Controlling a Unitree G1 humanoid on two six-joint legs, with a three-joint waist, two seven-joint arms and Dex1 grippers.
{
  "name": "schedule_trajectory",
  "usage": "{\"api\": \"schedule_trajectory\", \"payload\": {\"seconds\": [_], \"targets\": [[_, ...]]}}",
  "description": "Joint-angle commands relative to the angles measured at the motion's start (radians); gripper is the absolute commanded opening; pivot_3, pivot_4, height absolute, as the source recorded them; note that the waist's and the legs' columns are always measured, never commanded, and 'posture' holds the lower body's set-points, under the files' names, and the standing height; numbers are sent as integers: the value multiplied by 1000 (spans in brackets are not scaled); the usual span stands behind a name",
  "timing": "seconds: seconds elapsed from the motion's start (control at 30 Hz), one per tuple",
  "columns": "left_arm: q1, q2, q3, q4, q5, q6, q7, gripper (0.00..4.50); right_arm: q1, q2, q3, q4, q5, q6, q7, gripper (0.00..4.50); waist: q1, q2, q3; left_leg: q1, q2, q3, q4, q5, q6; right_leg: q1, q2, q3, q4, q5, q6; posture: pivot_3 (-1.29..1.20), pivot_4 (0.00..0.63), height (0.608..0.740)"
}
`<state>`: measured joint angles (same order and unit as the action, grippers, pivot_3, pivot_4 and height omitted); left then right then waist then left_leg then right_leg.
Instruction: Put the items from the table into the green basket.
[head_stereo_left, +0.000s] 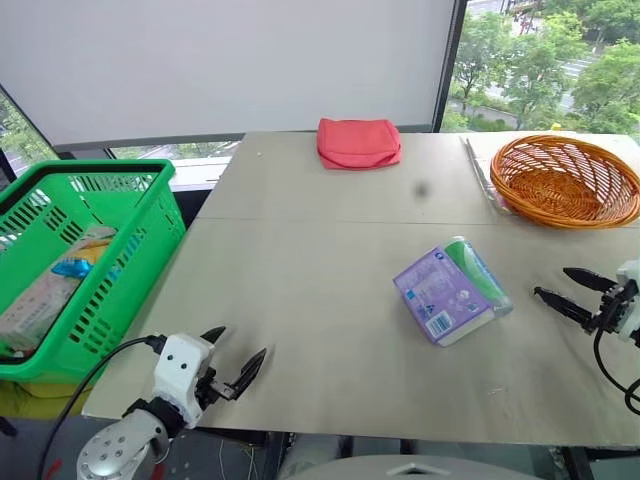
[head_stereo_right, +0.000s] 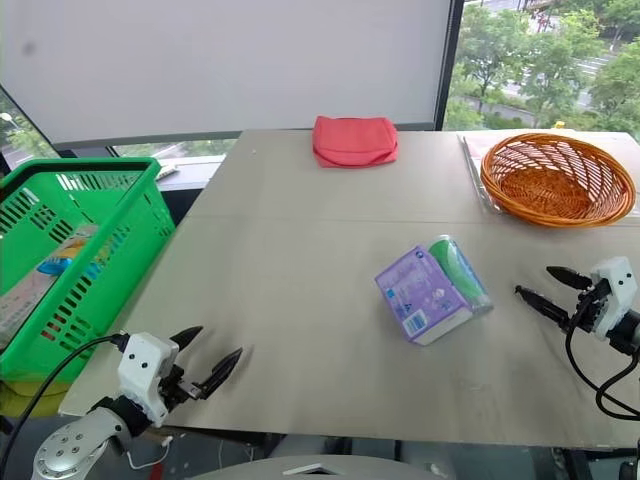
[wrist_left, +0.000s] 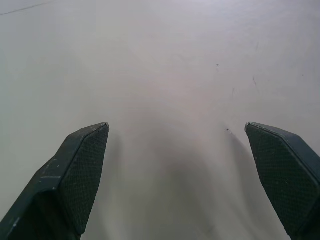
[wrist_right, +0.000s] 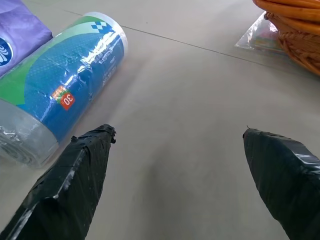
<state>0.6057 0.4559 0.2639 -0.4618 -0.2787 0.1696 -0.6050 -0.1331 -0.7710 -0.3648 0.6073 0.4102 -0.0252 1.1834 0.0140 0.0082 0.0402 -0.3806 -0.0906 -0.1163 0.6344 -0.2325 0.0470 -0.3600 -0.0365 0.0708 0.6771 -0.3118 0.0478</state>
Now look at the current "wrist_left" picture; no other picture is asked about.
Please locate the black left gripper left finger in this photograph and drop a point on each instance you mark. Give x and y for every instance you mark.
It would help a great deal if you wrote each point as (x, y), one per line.
(62, 180)

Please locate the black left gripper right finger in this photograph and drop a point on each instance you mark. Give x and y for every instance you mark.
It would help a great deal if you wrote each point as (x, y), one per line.
(287, 175)

